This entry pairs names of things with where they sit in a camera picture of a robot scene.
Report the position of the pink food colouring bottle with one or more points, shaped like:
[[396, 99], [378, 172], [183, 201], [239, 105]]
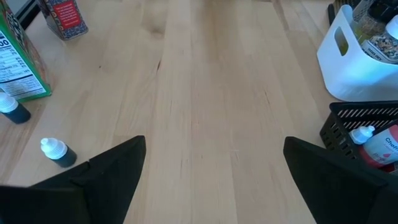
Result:
[[382, 149]]

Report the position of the black slotted plastic basket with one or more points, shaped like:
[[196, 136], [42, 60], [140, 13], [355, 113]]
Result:
[[342, 137]]

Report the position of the black-lidded spice jar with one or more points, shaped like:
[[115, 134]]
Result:
[[382, 9]]

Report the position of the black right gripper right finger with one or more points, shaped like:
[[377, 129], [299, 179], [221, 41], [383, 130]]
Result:
[[329, 186]]

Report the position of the green Apple Jacks box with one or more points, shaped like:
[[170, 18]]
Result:
[[18, 68]]

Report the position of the black aluminium rig frame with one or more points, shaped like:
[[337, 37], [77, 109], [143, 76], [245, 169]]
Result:
[[31, 18]]

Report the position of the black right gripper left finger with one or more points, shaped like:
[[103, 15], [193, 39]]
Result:
[[109, 180]]

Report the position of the dark blue dropper bottle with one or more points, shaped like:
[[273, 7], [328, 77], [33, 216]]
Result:
[[18, 115]]

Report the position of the white plastic bin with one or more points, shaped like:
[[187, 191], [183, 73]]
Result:
[[348, 77]]

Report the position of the dark green dropper bottle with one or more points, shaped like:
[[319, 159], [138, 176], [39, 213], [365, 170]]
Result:
[[62, 157]]

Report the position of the white-lidded seasoning jar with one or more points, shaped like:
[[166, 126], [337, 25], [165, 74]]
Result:
[[385, 46]]

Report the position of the red flip-top container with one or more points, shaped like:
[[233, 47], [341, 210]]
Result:
[[66, 15]]

